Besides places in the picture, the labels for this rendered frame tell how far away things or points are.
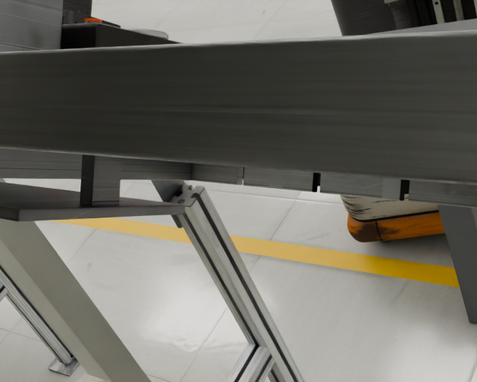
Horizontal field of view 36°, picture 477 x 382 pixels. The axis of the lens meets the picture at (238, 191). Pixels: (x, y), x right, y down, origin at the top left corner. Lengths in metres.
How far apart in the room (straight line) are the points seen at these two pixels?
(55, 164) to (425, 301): 1.00
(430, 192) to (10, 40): 0.56
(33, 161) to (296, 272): 1.08
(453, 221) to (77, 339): 0.67
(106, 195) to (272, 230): 1.52
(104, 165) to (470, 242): 1.05
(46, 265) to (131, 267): 0.89
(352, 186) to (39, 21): 0.56
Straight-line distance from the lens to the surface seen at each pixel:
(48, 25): 0.34
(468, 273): 1.45
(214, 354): 1.70
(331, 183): 0.86
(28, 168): 0.79
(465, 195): 0.79
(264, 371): 1.23
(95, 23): 0.35
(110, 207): 0.40
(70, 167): 0.83
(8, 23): 0.33
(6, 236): 1.11
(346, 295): 1.68
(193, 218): 1.03
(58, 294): 1.19
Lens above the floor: 1.22
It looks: 36 degrees down
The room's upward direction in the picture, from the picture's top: 26 degrees counter-clockwise
